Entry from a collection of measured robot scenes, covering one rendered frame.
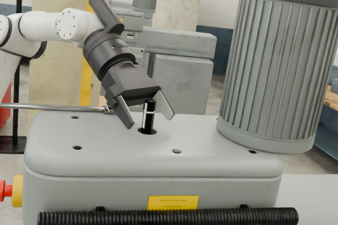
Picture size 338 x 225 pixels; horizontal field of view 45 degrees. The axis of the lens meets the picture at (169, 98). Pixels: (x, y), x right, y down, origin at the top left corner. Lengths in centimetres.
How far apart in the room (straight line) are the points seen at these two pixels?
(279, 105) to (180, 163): 21
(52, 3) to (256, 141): 185
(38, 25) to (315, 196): 73
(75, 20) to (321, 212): 64
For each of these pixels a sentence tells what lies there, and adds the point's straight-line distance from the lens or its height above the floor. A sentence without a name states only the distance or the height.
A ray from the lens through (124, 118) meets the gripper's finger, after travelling 74.
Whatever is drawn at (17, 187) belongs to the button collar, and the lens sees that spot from 80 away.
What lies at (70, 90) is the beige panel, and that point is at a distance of 254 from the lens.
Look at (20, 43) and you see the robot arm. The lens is 107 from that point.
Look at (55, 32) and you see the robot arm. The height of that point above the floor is 203.
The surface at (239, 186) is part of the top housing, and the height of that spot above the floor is 184.
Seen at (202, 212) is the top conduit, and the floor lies 181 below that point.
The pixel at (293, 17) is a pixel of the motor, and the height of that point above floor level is 214.
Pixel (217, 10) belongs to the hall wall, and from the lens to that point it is 1043.
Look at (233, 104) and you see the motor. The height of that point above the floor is 196.
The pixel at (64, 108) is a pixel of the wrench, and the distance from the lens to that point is 86.
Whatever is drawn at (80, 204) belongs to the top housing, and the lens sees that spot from 70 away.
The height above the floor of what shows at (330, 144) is 23.
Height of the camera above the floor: 217
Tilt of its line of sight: 16 degrees down
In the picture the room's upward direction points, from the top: 8 degrees clockwise
